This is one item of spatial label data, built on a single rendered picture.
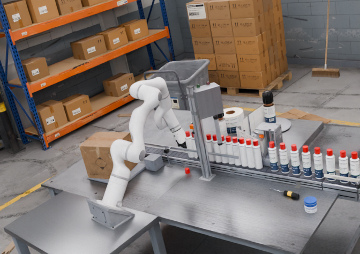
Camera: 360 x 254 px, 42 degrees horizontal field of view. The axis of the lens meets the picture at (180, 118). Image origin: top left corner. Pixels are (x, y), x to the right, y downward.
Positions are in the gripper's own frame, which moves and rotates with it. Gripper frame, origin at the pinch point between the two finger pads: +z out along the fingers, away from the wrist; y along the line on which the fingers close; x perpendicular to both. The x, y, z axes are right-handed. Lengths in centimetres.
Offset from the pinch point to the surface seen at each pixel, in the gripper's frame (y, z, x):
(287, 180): -6, 36, -75
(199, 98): -17, -35, -48
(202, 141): -15.5, -6.4, -33.0
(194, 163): -5.5, 11.2, -6.3
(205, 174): -16.9, 17.0, -22.9
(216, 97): -7, -29, -53
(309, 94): 334, 74, 74
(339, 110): 291, 92, 22
